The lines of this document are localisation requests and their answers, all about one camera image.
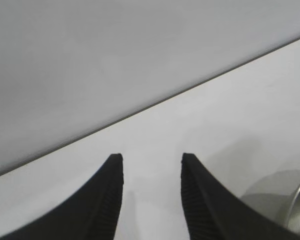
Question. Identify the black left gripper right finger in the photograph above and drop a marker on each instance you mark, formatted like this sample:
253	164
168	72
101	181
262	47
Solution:
210	212

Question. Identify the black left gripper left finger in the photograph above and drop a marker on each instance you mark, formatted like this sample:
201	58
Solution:
90	212

